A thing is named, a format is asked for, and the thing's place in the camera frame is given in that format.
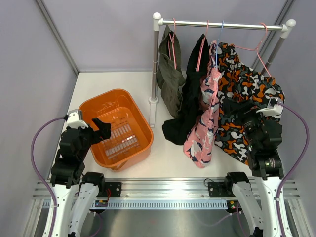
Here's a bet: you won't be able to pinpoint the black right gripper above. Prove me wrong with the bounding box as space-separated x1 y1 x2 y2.
223 98 269 150

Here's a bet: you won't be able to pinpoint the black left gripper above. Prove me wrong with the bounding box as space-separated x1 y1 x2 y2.
75 117 111 159

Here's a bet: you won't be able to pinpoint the orange camouflage print shorts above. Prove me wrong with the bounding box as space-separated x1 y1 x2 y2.
215 42 285 165

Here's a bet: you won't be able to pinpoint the pink shark print shorts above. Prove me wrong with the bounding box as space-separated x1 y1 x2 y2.
183 40 222 168

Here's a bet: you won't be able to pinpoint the black shorts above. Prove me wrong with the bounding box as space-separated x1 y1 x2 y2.
162 34 210 145

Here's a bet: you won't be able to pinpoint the pink wire hanger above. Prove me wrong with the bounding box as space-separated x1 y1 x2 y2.
196 20 209 72
234 22 272 77
168 18 177 70

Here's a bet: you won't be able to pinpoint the blue wire hanger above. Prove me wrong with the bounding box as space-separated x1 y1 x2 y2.
215 20 225 70

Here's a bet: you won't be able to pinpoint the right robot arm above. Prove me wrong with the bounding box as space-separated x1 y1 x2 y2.
223 99 293 237

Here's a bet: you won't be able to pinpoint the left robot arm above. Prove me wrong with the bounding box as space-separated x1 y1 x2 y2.
45 118 111 237

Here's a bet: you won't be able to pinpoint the olive green shorts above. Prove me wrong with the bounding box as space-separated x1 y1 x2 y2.
157 26 186 118

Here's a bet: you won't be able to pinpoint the orange plastic laundry basket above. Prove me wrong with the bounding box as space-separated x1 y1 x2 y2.
79 89 154 172

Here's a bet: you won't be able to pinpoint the white and steel clothes rack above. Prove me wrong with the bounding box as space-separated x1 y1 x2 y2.
149 12 296 128

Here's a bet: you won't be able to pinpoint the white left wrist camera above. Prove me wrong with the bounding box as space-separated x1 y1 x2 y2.
66 109 88 129

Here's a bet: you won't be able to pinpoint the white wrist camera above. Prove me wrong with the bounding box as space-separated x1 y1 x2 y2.
256 97 283 117
66 109 88 129

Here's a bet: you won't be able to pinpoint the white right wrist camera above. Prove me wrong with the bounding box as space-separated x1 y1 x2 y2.
256 97 283 117

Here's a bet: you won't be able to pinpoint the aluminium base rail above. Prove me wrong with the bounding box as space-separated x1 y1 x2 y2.
32 176 301 200

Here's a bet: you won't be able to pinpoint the white slotted cable duct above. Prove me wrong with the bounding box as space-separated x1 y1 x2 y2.
42 199 228 210

